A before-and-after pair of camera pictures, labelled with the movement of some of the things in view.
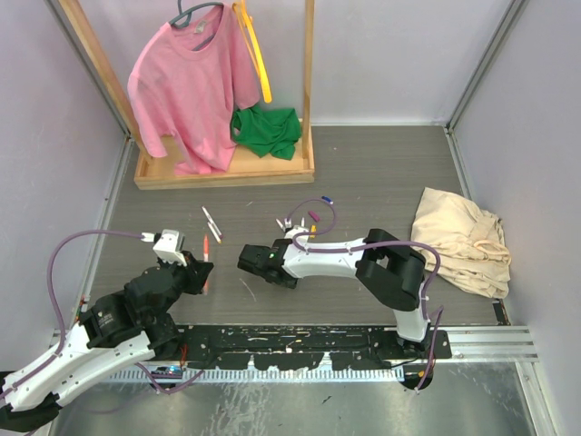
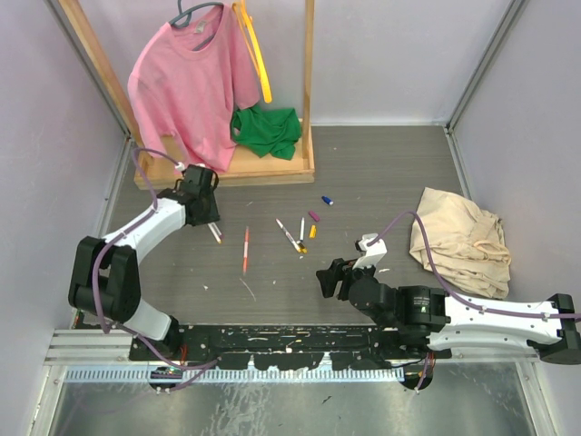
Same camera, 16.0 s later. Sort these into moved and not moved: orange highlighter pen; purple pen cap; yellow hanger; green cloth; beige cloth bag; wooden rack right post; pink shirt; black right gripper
Moved: black right gripper; orange highlighter pen
Not moved: wooden rack right post; yellow hanger; purple pen cap; pink shirt; green cloth; beige cloth bag
